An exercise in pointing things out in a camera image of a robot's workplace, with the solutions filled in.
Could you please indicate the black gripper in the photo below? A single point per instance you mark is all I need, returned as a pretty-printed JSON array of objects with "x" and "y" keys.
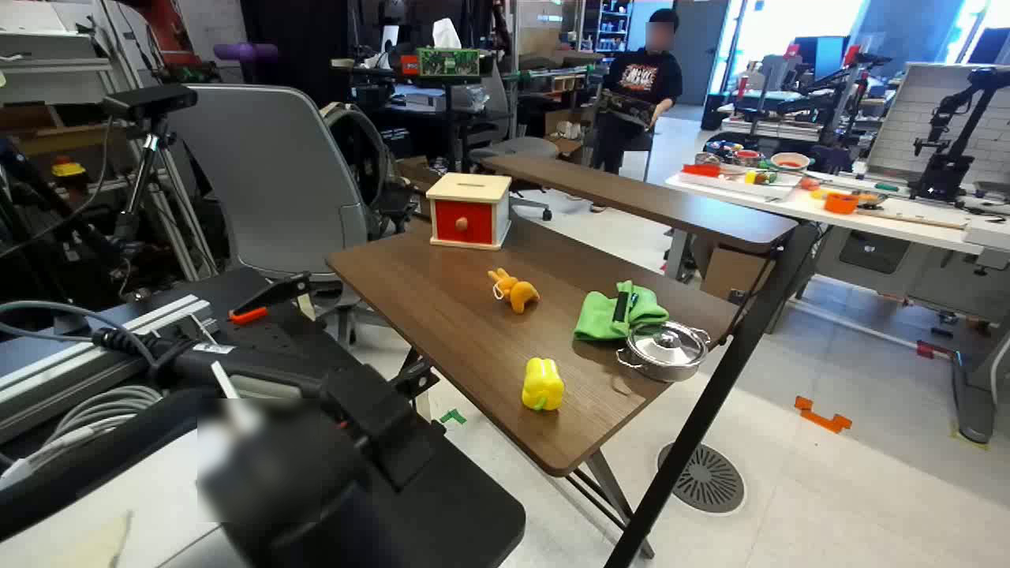
[{"x": 336, "y": 507}]

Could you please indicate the green towel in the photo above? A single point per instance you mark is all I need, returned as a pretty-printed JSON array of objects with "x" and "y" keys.
[{"x": 601, "y": 317}]

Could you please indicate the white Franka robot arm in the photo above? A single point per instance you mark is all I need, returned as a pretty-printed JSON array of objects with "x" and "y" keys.
[{"x": 95, "y": 517}]

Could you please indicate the small black robot arm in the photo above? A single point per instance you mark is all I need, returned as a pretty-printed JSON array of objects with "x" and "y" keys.
[{"x": 949, "y": 169}]

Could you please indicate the orange clamp tab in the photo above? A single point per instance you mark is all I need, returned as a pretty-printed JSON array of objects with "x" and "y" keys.
[{"x": 249, "y": 315}]

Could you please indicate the brown wooden table with shelf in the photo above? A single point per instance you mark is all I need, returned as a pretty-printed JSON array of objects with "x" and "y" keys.
[{"x": 476, "y": 317}]

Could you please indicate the yellow toy bell pepper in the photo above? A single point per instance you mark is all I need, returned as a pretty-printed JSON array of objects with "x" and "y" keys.
[{"x": 540, "y": 385}]

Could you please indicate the orange toy animal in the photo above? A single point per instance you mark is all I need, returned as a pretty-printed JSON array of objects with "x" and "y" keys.
[{"x": 519, "y": 295}]

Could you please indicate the wooden box with red drawer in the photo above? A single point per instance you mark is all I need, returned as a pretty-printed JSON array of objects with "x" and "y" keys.
[{"x": 470, "y": 222}]

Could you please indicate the grey chair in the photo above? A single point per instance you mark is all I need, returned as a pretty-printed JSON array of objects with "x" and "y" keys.
[{"x": 272, "y": 178}]

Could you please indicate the silver metal bowl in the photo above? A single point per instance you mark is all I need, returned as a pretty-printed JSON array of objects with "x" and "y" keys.
[{"x": 665, "y": 351}]

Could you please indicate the round floor drain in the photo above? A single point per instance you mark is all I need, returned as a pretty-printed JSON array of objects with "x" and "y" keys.
[{"x": 701, "y": 479}]

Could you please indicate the standing person in black shirt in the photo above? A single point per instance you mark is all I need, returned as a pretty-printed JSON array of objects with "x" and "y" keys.
[{"x": 642, "y": 79}]

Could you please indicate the orange block on white table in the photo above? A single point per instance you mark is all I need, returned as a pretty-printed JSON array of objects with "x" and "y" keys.
[{"x": 842, "y": 204}]

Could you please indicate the white work table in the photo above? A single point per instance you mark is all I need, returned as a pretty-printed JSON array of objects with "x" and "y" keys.
[{"x": 926, "y": 228}]

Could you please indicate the white perforated panel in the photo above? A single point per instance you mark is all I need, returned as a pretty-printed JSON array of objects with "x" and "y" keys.
[{"x": 906, "y": 106}]

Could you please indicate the aluminium rail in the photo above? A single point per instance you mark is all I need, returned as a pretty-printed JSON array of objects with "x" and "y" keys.
[{"x": 65, "y": 371}]

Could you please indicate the black camera on tripod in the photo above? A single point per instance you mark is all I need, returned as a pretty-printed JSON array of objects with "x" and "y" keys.
[{"x": 149, "y": 99}]

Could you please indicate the orange floor tape bracket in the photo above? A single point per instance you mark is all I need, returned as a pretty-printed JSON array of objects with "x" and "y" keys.
[{"x": 822, "y": 419}]

